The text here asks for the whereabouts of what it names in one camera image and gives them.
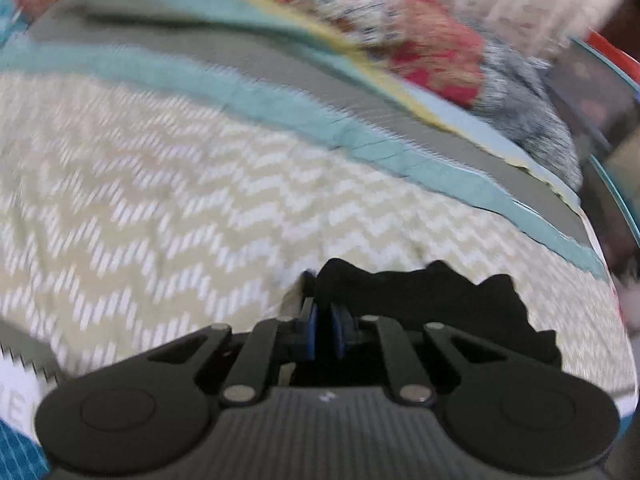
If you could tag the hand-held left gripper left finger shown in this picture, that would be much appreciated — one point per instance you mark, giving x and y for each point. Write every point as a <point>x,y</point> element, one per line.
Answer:
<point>311,331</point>

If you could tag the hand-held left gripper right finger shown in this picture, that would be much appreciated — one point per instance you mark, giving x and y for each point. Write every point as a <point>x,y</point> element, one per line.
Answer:
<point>340,332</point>

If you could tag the black pants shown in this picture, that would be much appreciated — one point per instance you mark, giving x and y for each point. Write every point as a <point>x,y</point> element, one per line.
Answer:
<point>430,300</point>

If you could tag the patterned printed bed sheet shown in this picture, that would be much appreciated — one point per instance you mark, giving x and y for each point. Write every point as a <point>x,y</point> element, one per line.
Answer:
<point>150,185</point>

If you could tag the blue white patterned cloth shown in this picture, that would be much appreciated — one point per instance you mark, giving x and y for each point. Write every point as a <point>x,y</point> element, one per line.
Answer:
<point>535,110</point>

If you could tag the clear plastic storage bin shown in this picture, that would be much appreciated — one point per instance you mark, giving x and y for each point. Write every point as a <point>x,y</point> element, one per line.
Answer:
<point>605,110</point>

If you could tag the teal lattice pattern pillow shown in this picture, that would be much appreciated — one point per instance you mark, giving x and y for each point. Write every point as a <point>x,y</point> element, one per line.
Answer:
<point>7,17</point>

